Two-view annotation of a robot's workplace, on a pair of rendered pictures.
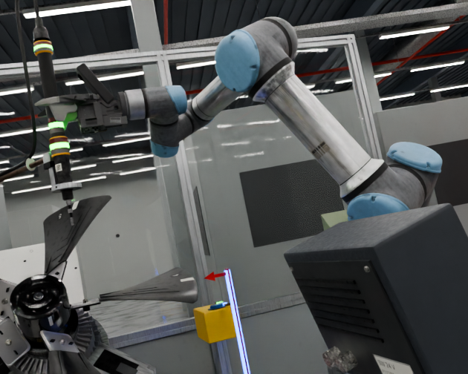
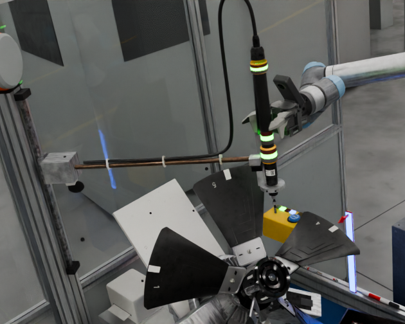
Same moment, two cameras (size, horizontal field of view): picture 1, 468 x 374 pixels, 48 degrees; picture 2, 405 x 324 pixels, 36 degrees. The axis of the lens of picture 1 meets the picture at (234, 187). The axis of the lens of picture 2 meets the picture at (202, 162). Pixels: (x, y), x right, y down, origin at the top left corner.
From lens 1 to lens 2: 1.55 m
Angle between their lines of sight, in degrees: 38
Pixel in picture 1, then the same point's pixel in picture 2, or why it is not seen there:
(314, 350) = (285, 202)
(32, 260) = (156, 211)
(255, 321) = not seen: hidden behind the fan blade
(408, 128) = not seen: outside the picture
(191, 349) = (211, 227)
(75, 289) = (204, 232)
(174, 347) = not seen: hidden behind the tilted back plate
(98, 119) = (299, 126)
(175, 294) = (344, 248)
